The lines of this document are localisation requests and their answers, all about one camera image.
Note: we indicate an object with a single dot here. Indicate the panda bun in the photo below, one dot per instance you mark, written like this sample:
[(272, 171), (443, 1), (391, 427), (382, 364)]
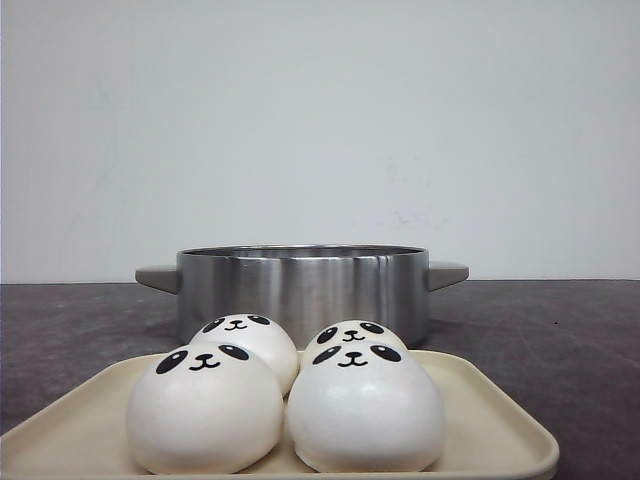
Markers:
[(260, 335), (370, 407), (348, 333), (204, 408)]

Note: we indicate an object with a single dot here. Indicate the stainless steel steamer pot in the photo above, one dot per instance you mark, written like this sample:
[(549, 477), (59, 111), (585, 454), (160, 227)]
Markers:
[(305, 288)]

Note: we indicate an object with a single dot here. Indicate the cream plastic tray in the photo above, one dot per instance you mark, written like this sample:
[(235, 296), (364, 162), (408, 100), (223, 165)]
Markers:
[(82, 434)]

